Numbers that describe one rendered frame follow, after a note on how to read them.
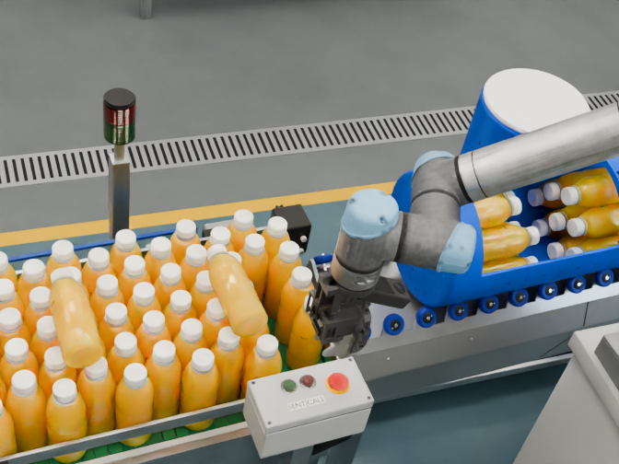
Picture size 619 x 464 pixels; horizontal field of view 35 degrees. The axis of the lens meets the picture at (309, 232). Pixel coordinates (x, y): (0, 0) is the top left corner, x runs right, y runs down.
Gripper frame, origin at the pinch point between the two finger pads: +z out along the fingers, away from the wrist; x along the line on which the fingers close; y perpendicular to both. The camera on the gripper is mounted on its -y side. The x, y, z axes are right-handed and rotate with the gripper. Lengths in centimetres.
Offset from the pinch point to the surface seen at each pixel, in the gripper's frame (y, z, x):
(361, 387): -4.2, 9.6, 1.9
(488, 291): -40.7, 13.8, -15.0
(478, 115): -72, 21, -74
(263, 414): 14.2, 9.6, 2.5
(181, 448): 24.8, 29.9, -6.6
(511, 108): -78, 16, -69
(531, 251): -63, 24, -30
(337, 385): 0.3, 8.4, 1.1
